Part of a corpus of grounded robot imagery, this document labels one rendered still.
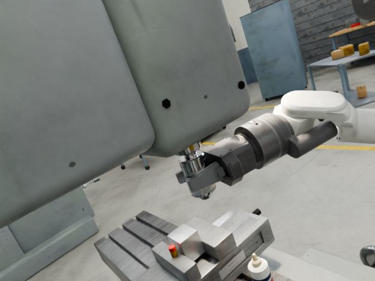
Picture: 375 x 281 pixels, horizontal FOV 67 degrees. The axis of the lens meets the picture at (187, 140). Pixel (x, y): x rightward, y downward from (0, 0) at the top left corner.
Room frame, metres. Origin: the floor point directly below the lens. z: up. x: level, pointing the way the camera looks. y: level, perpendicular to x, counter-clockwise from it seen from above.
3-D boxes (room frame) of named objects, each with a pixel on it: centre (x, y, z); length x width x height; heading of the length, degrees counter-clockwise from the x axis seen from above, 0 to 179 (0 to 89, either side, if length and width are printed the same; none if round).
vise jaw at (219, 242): (0.63, 0.04, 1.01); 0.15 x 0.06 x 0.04; 31
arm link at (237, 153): (0.49, -0.08, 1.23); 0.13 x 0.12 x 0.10; 18
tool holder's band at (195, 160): (0.47, 0.00, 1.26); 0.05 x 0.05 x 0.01
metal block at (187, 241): (0.60, 0.09, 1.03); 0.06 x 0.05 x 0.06; 31
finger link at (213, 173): (0.44, -0.01, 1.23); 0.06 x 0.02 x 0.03; 108
